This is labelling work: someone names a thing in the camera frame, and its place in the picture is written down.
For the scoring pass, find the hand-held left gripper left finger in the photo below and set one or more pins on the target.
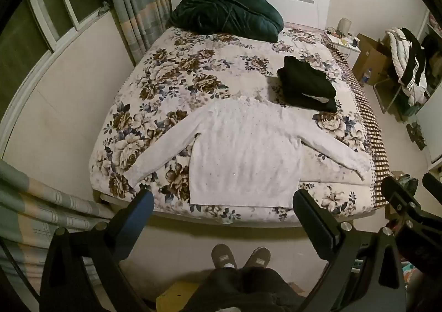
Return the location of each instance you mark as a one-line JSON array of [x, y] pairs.
[[146, 200]]

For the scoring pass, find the metal folding chair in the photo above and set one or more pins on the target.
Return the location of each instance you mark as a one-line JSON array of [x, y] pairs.
[[388, 94]]

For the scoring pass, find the dark green duvet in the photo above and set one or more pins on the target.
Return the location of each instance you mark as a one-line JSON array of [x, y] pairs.
[[224, 11]]

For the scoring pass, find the white knit sweater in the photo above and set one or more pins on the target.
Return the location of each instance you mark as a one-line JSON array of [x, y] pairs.
[[241, 153]]

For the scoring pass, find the plastic water bottle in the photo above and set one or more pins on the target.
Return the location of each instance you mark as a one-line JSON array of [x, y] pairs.
[[367, 76]]

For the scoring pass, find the cardboard box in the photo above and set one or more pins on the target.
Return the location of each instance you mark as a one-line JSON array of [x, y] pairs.
[[373, 56]]

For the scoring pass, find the white nightstand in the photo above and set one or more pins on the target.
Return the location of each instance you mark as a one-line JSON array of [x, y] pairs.
[[348, 49]]

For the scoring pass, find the floral bedspread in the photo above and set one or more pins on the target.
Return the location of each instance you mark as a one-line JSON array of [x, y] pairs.
[[172, 67]]

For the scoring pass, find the green striped curtain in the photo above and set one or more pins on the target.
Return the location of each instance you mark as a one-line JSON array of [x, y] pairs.
[[138, 4], [27, 208]]

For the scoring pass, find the dark patterned slippers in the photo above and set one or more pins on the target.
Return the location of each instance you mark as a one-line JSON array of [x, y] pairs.
[[416, 134]]

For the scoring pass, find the yellow box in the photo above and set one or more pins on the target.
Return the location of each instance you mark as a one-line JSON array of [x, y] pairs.
[[172, 298]]

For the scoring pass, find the checkered bed sheet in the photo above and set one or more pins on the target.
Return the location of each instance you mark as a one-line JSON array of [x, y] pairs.
[[374, 136]]

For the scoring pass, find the person's grey shoe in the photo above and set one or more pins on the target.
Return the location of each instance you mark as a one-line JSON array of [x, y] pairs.
[[257, 257], [223, 256]]

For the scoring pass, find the person's right grey shoe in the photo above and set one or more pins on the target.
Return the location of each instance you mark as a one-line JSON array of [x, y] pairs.
[[257, 257]]

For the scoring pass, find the black folded garment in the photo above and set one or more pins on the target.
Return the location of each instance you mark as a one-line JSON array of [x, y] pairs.
[[307, 84]]

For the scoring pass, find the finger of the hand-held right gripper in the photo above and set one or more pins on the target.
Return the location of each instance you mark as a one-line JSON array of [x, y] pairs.
[[397, 193], [433, 182]]

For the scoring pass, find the black jacket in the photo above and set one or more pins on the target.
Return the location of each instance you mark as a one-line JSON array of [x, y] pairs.
[[416, 53]]

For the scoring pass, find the person's left grey shoe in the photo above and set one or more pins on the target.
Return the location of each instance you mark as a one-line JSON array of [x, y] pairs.
[[223, 256]]

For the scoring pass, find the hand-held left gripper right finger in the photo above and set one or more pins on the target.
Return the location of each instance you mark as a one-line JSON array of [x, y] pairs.
[[310, 215]]

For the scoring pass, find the white headboard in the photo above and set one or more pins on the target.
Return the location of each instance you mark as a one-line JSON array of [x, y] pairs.
[[304, 4]]

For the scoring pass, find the white framed window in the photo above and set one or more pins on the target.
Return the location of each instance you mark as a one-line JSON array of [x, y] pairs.
[[20, 32]]

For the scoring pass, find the person's dark trouser legs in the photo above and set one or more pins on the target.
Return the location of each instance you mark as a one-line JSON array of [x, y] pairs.
[[241, 291]]

